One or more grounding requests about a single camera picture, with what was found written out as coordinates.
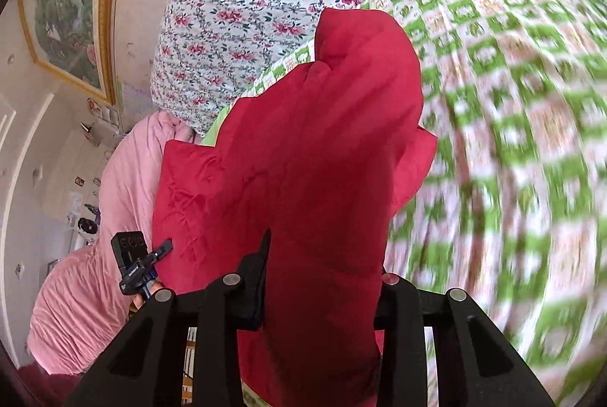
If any gold framed painting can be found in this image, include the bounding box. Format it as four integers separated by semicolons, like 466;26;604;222
16;0;134;105

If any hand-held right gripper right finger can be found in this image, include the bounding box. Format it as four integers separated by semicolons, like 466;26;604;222
374;272;555;407

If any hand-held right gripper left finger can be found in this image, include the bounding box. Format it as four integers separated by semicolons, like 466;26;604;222
64;229;273;407

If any pink blanket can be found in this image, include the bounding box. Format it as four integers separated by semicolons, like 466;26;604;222
26;110;196;377

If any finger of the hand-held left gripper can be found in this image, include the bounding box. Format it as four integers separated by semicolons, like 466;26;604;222
143;238;174;264

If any green checked printed blanket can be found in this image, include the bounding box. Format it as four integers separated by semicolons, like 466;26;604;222
199;0;607;407

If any floral quilt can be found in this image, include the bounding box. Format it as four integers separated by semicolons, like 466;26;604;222
151;0;527;137

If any dark red cloth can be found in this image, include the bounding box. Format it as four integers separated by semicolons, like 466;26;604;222
18;362;80;397

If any red quilted jacket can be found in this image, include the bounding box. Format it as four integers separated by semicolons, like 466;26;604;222
152;8;438;407

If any white panelled door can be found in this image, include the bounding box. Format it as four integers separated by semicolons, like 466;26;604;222
0;89;60;341

